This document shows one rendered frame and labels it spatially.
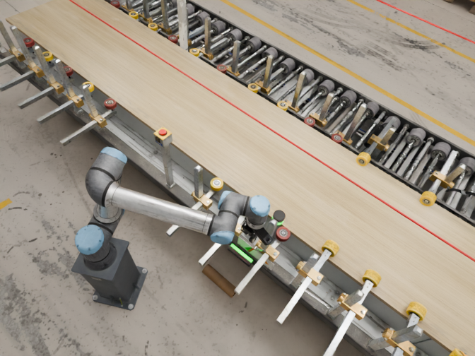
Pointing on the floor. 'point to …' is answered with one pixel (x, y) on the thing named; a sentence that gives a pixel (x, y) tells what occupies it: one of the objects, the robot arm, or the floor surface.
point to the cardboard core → (219, 280)
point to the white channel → (182, 24)
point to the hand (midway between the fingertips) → (254, 241)
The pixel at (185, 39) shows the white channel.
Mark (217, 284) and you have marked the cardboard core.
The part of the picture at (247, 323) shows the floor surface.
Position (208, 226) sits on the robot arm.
